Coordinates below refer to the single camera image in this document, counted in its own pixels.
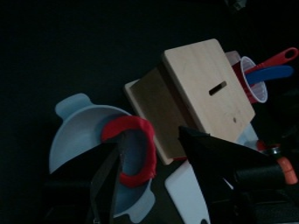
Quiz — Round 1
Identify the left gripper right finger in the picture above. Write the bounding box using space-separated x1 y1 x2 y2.
178 125 275 224

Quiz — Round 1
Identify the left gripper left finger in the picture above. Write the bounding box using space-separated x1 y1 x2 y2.
42 141 123 224

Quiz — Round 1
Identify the light blue bowl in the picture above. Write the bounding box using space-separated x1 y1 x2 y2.
48 92 157 224

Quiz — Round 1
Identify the wooden drawer box red front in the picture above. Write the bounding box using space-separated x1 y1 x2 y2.
123 38 258 166

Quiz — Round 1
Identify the white cutting board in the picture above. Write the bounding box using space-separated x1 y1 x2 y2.
163 124 262 224

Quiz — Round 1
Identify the red plastic cup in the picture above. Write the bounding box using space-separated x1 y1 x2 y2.
225 50 270 105

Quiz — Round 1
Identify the blue plastic utensil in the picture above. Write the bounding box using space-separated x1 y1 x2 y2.
245 64 295 87

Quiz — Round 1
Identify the red plastic utensil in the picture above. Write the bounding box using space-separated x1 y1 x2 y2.
245 46 299 75

